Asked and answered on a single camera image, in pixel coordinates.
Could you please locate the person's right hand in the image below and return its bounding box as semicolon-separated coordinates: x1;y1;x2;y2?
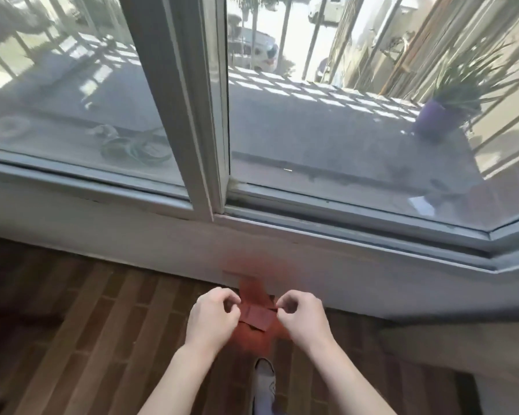
275;290;336;349

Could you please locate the person's left hand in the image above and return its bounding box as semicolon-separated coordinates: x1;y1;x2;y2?
185;287;243;355

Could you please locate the red plastic bag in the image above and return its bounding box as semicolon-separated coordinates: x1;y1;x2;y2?
231;274;291;356

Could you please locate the person's left forearm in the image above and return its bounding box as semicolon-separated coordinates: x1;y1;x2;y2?
138;341;220;415

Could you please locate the person's right forearm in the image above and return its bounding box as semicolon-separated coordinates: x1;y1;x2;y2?
307;335;397;415

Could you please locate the white right slipper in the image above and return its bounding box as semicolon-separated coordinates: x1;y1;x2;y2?
253;357;279;415

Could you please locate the white paper scrap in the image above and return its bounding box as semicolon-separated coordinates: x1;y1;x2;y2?
408;195;436;218

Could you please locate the black baseboard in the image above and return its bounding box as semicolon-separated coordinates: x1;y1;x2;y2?
452;371;483;415

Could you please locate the white framed window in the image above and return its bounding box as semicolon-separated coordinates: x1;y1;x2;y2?
0;0;519;273

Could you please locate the green plant in purple pot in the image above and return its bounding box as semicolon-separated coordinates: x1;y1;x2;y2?
414;38;519;142

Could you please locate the white parked car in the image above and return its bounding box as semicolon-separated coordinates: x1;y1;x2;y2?
227;26;281;74

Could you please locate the white parked van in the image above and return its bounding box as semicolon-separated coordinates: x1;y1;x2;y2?
307;0;346;27

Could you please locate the coiled green hose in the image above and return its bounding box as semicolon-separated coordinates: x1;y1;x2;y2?
98;124;174;167

